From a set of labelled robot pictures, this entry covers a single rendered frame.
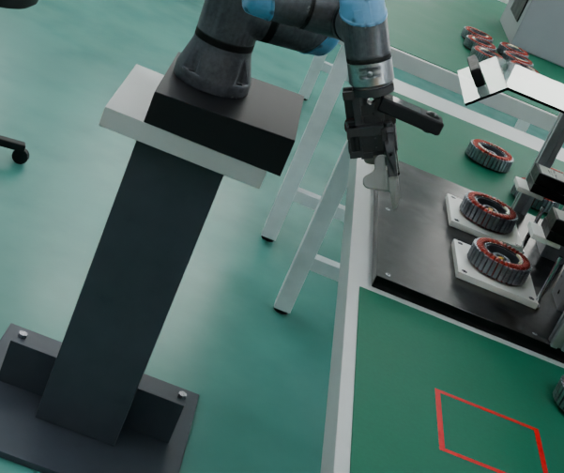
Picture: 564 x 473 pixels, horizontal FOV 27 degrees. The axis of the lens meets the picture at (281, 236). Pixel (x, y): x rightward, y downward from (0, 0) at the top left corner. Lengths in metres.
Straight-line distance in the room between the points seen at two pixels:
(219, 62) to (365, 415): 0.91
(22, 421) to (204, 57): 0.87
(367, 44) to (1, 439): 1.12
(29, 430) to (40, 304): 0.55
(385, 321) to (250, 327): 1.50
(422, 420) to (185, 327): 1.63
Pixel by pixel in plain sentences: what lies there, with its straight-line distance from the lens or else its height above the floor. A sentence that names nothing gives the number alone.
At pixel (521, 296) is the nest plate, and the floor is 0.78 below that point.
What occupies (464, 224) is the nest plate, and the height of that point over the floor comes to 0.78.
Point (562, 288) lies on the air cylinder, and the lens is 2.13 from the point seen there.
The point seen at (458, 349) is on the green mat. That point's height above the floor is 0.75.
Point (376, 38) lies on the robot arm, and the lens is 1.94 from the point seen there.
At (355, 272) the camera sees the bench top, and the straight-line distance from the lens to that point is 1.92.
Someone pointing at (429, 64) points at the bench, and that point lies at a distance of 3.60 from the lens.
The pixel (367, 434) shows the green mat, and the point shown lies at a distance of 1.50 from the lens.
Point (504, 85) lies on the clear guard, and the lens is 2.14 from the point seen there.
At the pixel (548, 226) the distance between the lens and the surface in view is 2.07.
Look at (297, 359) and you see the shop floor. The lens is 3.22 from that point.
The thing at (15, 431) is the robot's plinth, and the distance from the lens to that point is 2.52.
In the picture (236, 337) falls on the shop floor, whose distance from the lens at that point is 3.20.
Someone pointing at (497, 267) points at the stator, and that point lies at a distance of 2.05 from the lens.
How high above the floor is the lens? 1.47
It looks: 22 degrees down
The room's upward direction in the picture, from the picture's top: 24 degrees clockwise
